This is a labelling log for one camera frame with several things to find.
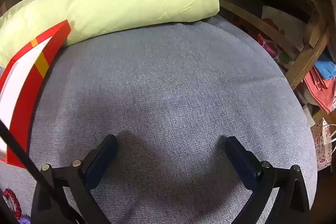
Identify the dark red bead bracelet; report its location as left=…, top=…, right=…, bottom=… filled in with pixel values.
left=3, top=189, right=23, bottom=219

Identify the grey fabric cover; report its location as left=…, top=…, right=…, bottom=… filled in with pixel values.
left=0, top=15, right=318, bottom=224

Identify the blue cloth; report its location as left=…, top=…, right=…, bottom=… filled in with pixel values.
left=314, top=55, right=336, bottom=80

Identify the floral gift bag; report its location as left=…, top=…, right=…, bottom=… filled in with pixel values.
left=231, top=14, right=297, bottom=69

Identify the red shallow cardboard box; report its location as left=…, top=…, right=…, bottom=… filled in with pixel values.
left=0, top=20, right=72, bottom=169

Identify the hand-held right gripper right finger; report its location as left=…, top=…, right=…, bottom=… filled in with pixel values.
left=226, top=136, right=310, bottom=224

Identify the light green duvet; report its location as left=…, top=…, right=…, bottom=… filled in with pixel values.
left=0, top=0, right=220, bottom=68

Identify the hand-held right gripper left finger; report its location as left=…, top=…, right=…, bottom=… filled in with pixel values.
left=31, top=134, right=118, bottom=224

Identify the white patterned gift bag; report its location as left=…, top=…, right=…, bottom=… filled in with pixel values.
left=311, top=119, right=336, bottom=172

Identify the thin black strap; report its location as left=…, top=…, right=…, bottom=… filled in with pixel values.
left=0, top=120, right=82, bottom=224

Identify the red folded cloth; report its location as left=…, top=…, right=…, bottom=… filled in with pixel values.
left=304, top=67, right=336, bottom=114

